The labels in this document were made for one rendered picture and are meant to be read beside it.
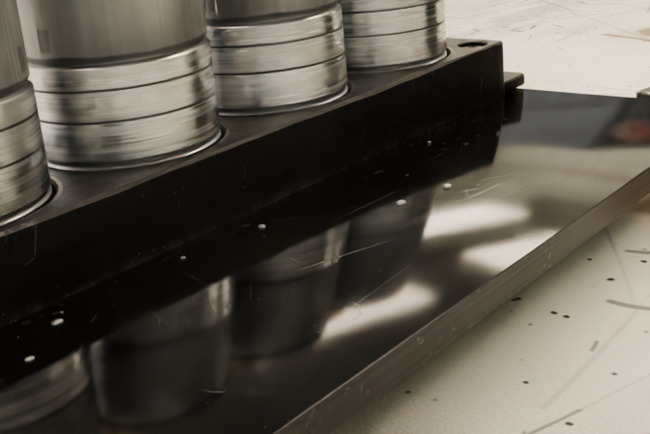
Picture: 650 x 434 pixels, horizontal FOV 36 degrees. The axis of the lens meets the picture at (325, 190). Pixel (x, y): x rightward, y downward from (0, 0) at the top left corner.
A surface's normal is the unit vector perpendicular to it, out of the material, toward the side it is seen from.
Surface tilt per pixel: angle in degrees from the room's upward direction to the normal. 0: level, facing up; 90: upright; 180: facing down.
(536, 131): 0
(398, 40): 90
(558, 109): 0
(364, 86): 0
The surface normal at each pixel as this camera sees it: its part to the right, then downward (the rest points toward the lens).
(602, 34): -0.09, -0.94
